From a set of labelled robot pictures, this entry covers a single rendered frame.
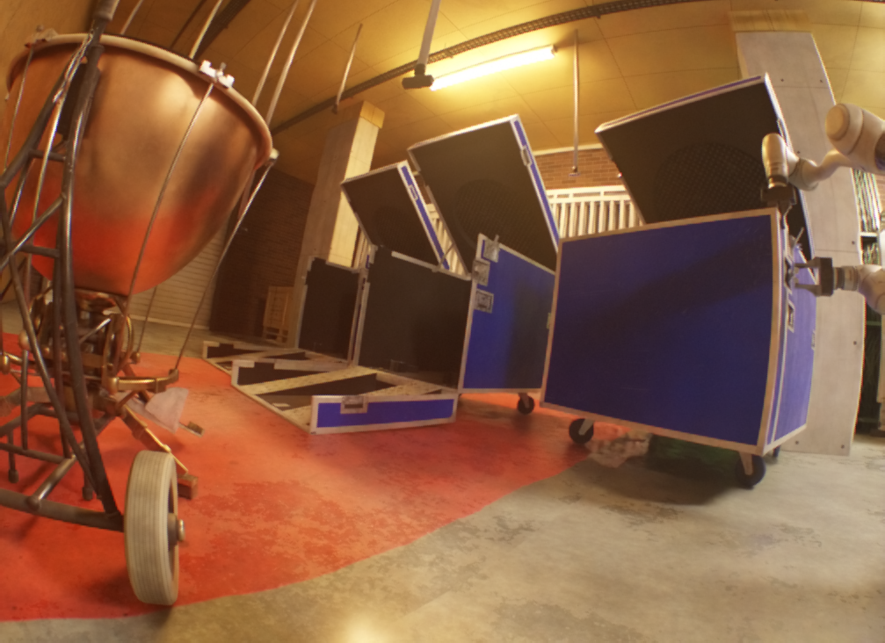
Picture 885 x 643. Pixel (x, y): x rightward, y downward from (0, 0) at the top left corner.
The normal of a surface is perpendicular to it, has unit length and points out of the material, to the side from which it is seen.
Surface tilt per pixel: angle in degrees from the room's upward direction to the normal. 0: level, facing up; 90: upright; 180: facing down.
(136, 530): 64
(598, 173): 90
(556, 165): 90
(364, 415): 90
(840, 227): 90
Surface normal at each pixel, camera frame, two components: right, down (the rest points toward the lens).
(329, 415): 0.74, 0.05
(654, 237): -0.84, -0.16
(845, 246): -0.60, -0.14
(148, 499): 0.44, -0.73
